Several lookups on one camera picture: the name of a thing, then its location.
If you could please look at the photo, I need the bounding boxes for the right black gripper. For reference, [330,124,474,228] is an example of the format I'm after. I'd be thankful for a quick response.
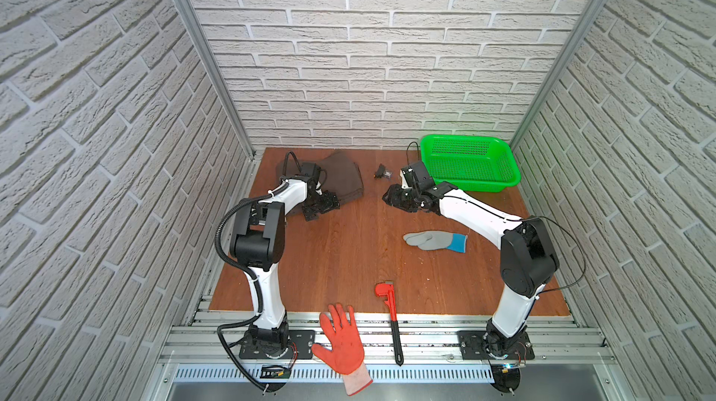
[382,184,421,213]

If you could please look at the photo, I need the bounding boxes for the brown trousers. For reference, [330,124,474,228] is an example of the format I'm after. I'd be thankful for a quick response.
[296,151,365,206]

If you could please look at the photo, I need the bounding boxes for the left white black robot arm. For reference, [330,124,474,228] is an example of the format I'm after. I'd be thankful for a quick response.
[229,177,340,354]

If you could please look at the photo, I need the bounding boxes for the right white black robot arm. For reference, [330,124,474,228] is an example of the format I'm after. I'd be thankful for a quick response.
[382,182,559,359]

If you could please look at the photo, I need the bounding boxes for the blue sponge block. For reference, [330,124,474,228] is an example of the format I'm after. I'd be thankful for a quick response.
[403,231,467,254]

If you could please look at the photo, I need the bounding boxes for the small black metal object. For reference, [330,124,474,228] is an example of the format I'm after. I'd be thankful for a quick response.
[374,164,393,180]

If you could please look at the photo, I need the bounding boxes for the green plastic basket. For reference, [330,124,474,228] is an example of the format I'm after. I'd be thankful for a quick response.
[420,135,521,192]

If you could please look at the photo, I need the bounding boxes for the red pipe wrench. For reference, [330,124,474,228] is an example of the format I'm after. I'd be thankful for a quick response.
[374,281,405,367]

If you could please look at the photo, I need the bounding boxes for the red work glove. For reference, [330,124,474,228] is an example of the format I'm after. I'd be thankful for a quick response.
[311,303,373,397]

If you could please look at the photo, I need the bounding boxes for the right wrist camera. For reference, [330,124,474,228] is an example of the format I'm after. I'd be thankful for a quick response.
[401,161,434,192]

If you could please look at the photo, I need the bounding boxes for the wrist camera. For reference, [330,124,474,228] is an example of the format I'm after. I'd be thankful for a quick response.
[296,162,324,186]
[401,161,434,192]

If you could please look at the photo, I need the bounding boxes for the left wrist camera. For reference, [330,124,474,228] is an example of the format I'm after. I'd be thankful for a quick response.
[296,162,324,186]

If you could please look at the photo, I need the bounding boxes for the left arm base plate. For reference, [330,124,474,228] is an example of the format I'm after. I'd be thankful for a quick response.
[239,328,316,360]

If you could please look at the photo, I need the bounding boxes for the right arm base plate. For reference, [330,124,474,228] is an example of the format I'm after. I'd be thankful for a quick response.
[457,328,535,361]

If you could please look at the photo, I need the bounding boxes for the black corrugated cable hose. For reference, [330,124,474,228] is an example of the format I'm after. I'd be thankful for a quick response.
[214,150,303,394]

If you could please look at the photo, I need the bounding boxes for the aluminium frame rail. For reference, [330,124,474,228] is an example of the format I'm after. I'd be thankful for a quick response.
[158,310,616,364]

